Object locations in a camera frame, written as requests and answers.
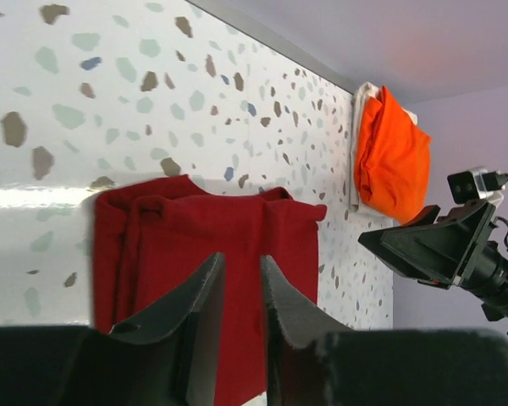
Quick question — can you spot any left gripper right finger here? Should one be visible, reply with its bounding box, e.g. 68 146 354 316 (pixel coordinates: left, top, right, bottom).
260 256 508 405

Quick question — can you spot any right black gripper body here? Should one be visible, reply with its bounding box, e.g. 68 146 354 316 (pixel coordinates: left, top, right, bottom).
461 241 508 336

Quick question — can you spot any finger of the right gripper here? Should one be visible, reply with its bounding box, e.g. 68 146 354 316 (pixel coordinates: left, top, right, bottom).
358 200 495 289
404 205 440 227

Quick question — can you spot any dark red t shirt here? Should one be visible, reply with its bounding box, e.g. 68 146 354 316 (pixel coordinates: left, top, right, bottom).
92 175 327 405

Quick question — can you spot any folded orange t shirt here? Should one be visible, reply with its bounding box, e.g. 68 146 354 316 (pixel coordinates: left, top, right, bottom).
354 85 433 225

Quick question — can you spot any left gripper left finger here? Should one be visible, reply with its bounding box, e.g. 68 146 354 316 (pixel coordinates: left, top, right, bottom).
0 253 225 405

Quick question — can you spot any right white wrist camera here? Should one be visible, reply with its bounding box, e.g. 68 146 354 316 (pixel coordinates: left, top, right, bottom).
447 167 508 207

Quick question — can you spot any folded white t shirt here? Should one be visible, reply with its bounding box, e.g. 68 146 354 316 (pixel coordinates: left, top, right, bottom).
347 81 419 219

